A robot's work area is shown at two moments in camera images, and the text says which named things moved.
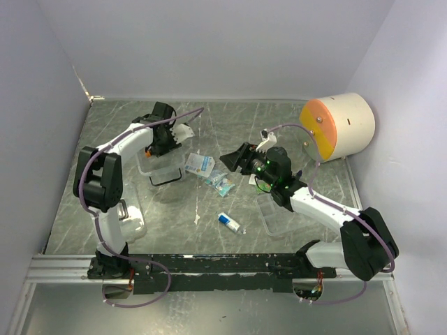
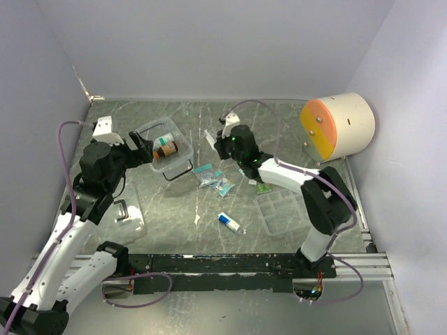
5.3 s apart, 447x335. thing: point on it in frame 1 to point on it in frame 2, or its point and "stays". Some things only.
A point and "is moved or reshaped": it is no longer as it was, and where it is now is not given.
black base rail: [162, 273] stays
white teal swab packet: [252, 180] stays
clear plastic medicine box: [168, 168] is moved or reshaped
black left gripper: [161, 151] to [144, 152]
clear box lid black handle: [131, 214] stays
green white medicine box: [264, 186] stays
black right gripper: [241, 158] to [219, 144]
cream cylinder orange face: [341, 125] stays
